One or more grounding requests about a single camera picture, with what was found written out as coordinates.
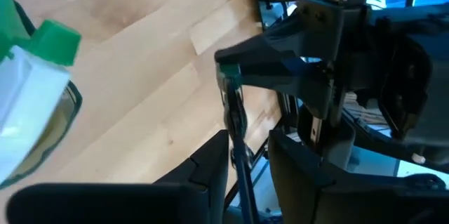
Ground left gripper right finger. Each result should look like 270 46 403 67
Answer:
268 129 449 224

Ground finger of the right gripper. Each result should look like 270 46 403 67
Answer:
241 57 334 119
214 8 343 65

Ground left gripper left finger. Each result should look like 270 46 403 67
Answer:
6 129 230 224

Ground large green-handled pruning shears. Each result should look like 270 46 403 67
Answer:
215 62 262 224

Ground cream gardening bag green trim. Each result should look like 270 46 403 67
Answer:
0 0 84 190

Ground green spray bottle white trigger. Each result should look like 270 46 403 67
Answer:
0 0 82 183

